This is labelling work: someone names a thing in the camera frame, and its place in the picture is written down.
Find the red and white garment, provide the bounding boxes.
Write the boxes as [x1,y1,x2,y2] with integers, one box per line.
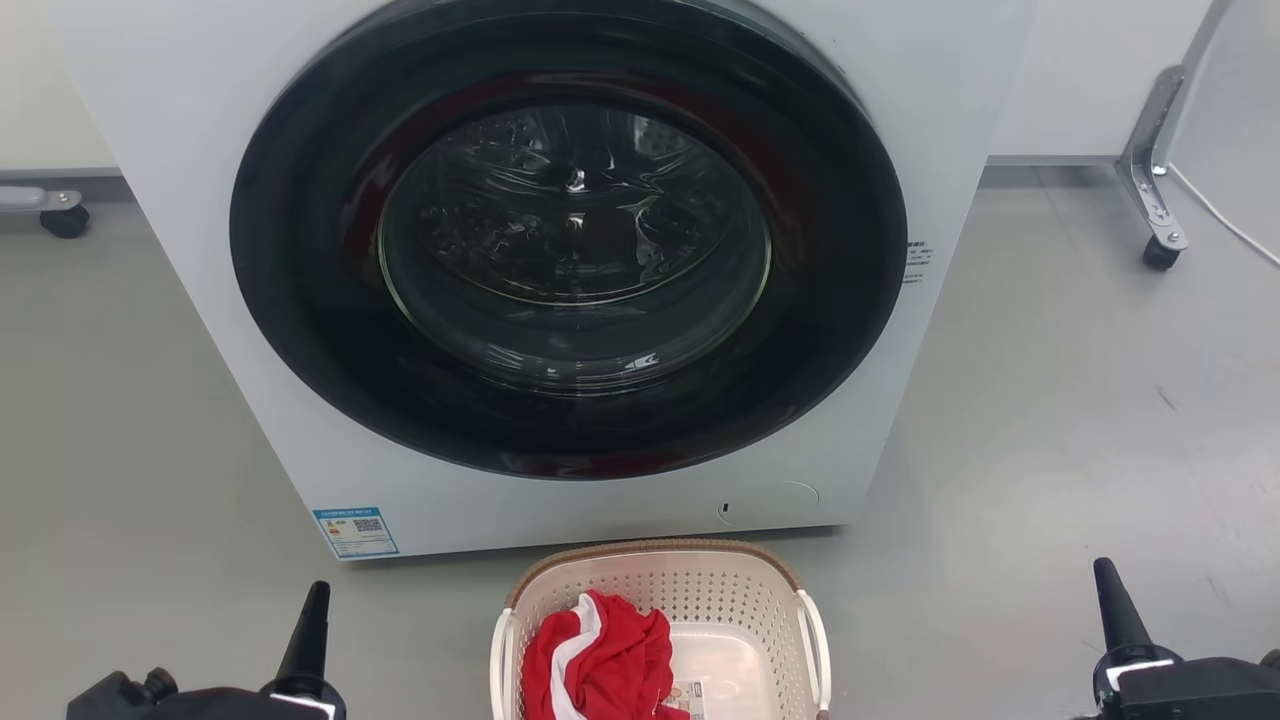
[521,590,691,720]

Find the grey metal foot bar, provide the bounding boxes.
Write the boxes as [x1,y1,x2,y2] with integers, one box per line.
[0,186,83,214]

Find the blue energy label sticker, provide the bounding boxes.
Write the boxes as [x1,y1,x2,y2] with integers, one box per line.
[311,507,400,559]

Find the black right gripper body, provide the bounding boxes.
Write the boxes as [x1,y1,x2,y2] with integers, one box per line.
[1075,645,1280,720]

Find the silver metal bracket leg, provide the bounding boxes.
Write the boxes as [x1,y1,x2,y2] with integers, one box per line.
[1115,66,1191,251]

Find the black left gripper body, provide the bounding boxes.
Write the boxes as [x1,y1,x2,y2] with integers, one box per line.
[67,667,347,720]

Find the white front-load washing machine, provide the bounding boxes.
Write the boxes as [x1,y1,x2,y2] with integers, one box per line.
[55,0,1036,561]

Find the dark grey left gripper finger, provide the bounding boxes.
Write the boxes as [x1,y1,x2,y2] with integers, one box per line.
[274,581,332,683]

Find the white cable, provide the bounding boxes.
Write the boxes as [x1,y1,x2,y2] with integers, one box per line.
[1165,162,1280,269]

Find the white partition panel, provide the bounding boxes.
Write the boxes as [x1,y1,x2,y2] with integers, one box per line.
[985,0,1216,167]
[0,0,121,181]

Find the black round washer door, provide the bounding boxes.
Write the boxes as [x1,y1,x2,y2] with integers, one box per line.
[229,0,909,481]

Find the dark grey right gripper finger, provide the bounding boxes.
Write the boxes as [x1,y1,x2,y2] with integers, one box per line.
[1092,557,1155,657]

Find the cream perforated laundry basket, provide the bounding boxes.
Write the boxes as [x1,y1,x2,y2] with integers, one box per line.
[490,539,833,720]

